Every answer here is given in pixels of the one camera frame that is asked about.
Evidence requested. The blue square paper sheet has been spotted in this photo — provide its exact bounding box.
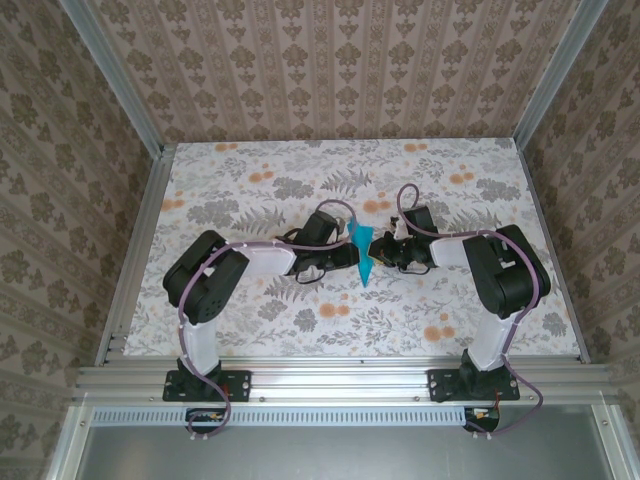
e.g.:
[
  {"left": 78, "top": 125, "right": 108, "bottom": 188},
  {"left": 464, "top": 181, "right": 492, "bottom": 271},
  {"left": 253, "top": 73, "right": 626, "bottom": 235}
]
[{"left": 347, "top": 216, "right": 377, "bottom": 290}]

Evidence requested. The floral patterned table cover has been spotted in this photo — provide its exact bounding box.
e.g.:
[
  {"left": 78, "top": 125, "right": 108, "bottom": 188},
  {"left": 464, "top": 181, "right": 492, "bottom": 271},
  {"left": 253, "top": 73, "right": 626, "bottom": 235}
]
[{"left": 122, "top": 139, "right": 585, "bottom": 360}]

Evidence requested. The grey metal panel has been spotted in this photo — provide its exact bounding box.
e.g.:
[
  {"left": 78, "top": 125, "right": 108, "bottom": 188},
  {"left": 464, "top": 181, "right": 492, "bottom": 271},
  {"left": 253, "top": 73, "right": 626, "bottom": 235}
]
[{"left": 74, "top": 424, "right": 609, "bottom": 480}]

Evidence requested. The thin black left camera cable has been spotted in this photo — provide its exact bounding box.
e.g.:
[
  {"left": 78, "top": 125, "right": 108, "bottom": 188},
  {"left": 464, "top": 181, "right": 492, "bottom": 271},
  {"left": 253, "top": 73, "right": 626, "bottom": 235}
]
[{"left": 293, "top": 264, "right": 327, "bottom": 286}]

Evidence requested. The aluminium cross rail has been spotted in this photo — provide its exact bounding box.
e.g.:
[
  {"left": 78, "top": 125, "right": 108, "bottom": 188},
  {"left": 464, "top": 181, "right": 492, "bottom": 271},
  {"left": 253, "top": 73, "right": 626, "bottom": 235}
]
[{"left": 73, "top": 362, "right": 617, "bottom": 404}]

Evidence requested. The aluminium side rail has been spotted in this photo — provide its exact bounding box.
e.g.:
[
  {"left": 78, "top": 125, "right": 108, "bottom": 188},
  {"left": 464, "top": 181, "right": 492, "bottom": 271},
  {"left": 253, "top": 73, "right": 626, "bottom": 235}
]
[
  {"left": 514, "top": 138, "right": 594, "bottom": 366},
  {"left": 93, "top": 144, "right": 176, "bottom": 369}
]

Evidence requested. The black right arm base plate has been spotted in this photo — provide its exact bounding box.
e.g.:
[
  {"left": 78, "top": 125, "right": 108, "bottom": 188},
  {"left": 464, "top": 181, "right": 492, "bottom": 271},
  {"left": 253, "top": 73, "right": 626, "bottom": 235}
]
[{"left": 427, "top": 368, "right": 521, "bottom": 404}]

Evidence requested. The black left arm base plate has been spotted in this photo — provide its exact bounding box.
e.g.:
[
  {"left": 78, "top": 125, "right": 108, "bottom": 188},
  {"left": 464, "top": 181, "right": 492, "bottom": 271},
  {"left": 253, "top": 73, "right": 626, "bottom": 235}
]
[{"left": 162, "top": 368, "right": 252, "bottom": 404}]

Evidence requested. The grey slotted cable duct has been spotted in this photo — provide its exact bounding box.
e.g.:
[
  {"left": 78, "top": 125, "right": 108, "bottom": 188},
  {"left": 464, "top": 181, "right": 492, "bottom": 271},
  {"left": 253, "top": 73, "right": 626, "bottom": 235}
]
[{"left": 92, "top": 405, "right": 469, "bottom": 428}]

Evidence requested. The black cable outlet box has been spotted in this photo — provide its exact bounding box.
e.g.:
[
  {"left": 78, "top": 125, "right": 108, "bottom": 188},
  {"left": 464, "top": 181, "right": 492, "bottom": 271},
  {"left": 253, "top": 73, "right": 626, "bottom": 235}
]
[{"left": 462, "top": 407, "right": 501, "bottom": 434}]

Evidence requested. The aluminium corner post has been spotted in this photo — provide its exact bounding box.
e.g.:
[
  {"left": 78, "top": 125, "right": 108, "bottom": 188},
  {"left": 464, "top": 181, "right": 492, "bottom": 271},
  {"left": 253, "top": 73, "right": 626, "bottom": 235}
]
[
  {"left": 58, "top": 0, "right": 166, "bottom": 156},
  {"left": 512, "top": 0, "right": 610, "bottom": 151}
]

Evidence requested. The aluminium lower frame bar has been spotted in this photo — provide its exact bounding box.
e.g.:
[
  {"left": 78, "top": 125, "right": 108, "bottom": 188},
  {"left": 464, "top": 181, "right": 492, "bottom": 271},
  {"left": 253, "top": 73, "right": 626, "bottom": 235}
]
[
  {"left": 44, "top": 403, "right": 96, "bottom": 480},
  {"left": 591, "top": 403, "right": 629, "bottom": 480}
]

